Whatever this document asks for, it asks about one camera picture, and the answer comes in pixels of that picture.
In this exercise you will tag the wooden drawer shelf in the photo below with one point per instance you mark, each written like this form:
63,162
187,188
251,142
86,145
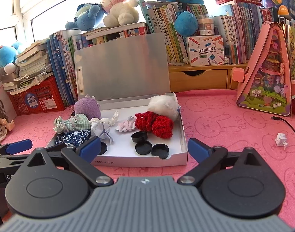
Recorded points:
187,78

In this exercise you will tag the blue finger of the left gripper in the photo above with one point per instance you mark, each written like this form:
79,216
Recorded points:
17,147

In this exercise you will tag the blue bear plush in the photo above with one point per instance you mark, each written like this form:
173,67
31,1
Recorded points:
88,16

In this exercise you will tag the white fluffy plush toy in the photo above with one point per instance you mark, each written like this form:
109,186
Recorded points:
164,105

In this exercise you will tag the black round cap two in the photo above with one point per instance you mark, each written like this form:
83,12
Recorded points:
139,136

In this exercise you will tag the black round cap three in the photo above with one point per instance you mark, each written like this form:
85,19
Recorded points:
143,148

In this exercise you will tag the row of colourful books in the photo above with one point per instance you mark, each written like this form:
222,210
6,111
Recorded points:
239,23

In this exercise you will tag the white label printer box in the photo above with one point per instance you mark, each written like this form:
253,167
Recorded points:
205,50

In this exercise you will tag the row of blue books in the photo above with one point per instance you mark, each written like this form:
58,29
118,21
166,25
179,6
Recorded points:
61,47

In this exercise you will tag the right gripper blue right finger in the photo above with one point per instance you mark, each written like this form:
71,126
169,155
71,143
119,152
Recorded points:
199,150

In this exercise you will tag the black round cap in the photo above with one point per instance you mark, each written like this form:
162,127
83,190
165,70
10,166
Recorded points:
104,148

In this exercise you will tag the small crumpled paper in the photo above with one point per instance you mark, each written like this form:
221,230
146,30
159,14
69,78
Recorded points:
281,140

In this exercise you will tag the pink white paper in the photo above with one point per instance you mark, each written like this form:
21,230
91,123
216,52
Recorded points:
127,125

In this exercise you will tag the pink rabbit tablecloth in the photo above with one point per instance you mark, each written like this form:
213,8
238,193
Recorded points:
153,202

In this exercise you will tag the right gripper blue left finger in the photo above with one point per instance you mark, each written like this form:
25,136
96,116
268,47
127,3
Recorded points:
90,149

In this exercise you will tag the cream pink plush sheep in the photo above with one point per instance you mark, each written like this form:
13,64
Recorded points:
120,12

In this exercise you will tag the silver cardboard box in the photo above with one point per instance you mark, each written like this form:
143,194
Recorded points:
123,75

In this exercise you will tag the red plastic basket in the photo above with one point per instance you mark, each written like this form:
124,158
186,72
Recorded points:
42,98

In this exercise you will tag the stack of books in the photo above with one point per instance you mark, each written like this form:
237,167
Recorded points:
33,67

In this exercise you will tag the printed paper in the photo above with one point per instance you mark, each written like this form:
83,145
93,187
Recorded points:
102,131

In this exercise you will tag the black round cap four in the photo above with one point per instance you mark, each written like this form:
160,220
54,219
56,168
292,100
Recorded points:
160,150

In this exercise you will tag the purple plush toy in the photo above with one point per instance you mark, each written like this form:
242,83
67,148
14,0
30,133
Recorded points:
88,106

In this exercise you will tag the green checked fabric pouch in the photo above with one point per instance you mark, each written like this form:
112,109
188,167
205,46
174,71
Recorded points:
79,122

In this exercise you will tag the blue floral drawstring pouch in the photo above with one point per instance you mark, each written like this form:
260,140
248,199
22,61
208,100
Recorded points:
73,138

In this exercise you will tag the blue plush toy left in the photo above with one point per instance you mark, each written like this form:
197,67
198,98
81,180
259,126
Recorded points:
8,56

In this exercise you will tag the pink triangular diorama house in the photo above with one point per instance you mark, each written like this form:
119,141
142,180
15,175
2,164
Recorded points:
265,84

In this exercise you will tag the white tissue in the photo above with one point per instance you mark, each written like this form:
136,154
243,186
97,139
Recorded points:
109,121

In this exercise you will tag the red crocheted item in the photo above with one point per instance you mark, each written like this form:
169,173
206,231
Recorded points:
158,125

